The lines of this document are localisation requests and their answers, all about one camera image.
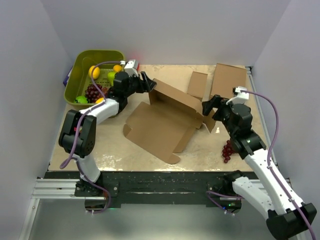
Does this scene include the cardboard paper box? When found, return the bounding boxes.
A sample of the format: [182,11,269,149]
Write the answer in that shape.
[123,79,216,165]

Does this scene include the purple cable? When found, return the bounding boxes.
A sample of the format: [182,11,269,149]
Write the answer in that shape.
[59,60,126,213]
[246,90,317,240]

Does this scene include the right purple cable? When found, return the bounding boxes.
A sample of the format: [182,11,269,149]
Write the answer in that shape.
[246,90,317,240]

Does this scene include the small folded cardboard box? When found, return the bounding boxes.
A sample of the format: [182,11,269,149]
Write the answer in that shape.
[187,71,208,101]

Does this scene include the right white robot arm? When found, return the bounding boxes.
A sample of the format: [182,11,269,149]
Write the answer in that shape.
[202,94,317,240]

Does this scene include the yellow lemon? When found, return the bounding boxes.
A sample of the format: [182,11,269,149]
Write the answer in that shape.
[88,65,101,80]

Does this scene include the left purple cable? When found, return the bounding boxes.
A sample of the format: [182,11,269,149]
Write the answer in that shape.
[59,60,126,213]

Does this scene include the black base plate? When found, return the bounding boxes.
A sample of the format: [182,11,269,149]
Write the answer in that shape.
[44,171,242,213]

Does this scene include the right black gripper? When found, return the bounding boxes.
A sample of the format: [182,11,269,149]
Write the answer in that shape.
[201,94,237,137]

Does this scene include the right aluminium rail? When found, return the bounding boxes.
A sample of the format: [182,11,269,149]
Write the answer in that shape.
[244,65,307,240]

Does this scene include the red apple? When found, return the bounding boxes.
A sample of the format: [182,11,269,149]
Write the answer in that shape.
[132,53,140,62]

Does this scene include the green lime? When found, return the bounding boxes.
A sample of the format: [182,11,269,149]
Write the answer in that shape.
[73,95,89,104]

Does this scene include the green pear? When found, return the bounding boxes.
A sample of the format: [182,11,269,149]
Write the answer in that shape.
[107,71,116,86]

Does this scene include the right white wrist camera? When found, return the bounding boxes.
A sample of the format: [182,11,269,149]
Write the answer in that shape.
[226,86,249,105]

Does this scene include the red grapes on table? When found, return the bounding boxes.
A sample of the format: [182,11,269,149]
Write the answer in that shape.
[221,140,237,164]

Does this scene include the purple white booklet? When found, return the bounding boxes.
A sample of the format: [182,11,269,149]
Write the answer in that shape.
[62,67,73,87]

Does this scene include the dark grapes in basket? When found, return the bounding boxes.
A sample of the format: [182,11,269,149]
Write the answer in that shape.
[84,84,109,104]

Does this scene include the green plastic basket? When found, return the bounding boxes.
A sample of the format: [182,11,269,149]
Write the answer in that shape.
[64,49,125,110]

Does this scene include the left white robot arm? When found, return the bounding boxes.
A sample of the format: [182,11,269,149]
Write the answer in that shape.
[58,71,157,197]

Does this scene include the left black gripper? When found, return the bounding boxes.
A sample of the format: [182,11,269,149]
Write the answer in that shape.
[124,72,156,99]

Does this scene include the large folded cardboard box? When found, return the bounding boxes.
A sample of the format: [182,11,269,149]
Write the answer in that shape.
[210,63,247,99]

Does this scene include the yellow mango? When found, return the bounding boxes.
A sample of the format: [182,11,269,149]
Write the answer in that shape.
[95,97,105,104]

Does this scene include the small orange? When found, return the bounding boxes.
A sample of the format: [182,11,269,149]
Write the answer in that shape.
[112,64,123,73]

